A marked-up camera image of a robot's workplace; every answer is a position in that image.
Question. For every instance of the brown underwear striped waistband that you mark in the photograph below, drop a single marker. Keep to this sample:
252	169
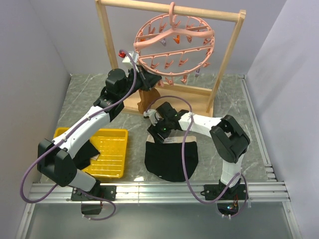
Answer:
146	98

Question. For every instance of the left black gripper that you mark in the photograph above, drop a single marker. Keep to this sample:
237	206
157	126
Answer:
148	79

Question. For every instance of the black underwear in tray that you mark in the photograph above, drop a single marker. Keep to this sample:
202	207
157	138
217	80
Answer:
85	153

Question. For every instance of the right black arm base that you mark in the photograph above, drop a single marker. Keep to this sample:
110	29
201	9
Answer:
233	200

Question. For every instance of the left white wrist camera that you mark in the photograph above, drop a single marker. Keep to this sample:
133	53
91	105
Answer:
126	60

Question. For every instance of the black underwear beige waistband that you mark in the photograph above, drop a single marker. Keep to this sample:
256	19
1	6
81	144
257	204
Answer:
165	159

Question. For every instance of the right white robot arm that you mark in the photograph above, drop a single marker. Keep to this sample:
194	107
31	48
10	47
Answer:
230	140

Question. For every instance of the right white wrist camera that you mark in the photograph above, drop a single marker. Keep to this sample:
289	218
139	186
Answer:
152	115

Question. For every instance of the yellow plastic tray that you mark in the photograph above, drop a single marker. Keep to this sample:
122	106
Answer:
112	145

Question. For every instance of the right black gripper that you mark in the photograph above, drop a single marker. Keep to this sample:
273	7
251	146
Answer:
155	130

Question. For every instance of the pink round clip hanger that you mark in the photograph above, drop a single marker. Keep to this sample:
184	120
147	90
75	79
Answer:
173	46

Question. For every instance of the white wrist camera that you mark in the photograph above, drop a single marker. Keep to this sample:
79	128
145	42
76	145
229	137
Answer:
152	115
126	60

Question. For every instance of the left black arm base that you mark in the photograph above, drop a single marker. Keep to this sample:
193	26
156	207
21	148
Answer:
92	202

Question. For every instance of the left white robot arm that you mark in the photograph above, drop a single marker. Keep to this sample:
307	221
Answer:
56	157

